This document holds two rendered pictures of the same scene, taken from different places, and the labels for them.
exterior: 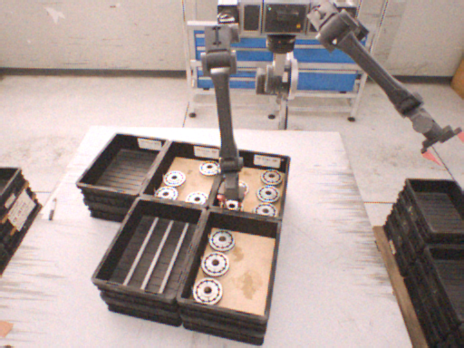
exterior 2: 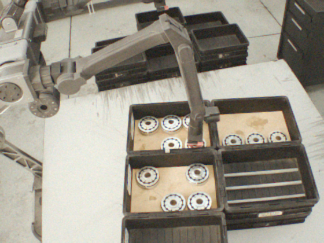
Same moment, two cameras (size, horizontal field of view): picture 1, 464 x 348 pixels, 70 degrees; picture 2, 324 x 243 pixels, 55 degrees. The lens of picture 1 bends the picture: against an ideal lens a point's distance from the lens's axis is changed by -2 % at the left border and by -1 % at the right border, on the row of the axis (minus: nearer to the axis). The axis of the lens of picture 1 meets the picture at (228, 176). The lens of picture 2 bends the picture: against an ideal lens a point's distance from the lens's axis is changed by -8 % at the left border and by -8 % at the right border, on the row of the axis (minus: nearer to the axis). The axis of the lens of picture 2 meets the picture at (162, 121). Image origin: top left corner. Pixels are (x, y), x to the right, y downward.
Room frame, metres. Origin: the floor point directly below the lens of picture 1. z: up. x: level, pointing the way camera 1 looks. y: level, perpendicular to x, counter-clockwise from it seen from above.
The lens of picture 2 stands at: (1.22, 0.89, 2.12)
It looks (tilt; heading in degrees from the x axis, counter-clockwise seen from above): 49 degrees down; 262
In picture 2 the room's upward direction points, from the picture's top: 7 degrees counter-clockwise
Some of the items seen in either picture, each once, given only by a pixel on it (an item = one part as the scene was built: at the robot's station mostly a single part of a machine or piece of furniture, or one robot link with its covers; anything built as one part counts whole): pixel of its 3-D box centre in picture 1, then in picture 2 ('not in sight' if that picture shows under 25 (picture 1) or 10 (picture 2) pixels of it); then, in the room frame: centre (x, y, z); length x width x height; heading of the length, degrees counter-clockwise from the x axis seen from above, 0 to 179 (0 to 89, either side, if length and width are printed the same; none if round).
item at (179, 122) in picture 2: (268, 194); (170, 122); (1.03, -0.18, 0.86); 0.10 x 0.10 x 0.01
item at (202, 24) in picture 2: not in sight; (205, 37); (0.40, -1.55, 0.31); 0.40 x 0.30 x 0.34; 178
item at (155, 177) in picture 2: (209, 168); (147, 176); (1.20, 0.09, 0.86); 0.10 x 0.10 x 0.01
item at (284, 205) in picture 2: (153, 243); (267, 175); (0.72, 0.27, 0.92); 0.40 x 0.30 x 0.02; 168
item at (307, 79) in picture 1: (320, 63); not in sight; (2.95, -0.84, 0.60); 0.72 x 0.03 x 0.56; 88
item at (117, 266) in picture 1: (156, 251); (265, 181); (0.72, 0.27, 0.87); 0.40 x 0.30 x 0.11; 168
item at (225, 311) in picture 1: (234, 258); (255, 121); (0.66, -0.02, 0.92); 0.40 x 0.30 x 0.02; 168
